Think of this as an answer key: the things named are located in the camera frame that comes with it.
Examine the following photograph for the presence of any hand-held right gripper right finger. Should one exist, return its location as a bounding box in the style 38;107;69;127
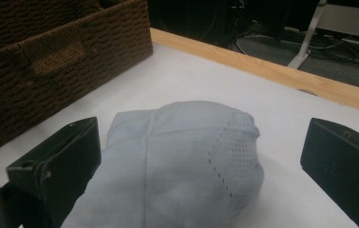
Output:
299;117;359;228

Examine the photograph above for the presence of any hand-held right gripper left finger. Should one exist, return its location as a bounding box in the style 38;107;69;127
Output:
6;116;102;228

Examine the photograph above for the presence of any brown woven basket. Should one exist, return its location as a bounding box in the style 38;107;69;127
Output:
0;0;154;161

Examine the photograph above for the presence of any light blue knit garment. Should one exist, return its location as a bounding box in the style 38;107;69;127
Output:
61;100;265;228

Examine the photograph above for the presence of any wooden table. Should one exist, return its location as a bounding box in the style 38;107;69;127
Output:
150;28;359;117

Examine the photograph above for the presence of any white table board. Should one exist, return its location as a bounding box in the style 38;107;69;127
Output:
0;42;359;228

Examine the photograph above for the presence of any bundle of floor cables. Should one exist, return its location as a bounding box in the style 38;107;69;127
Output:
234;29;359;68

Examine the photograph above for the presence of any white metal desk frame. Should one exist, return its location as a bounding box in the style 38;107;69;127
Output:
287;0;359;70

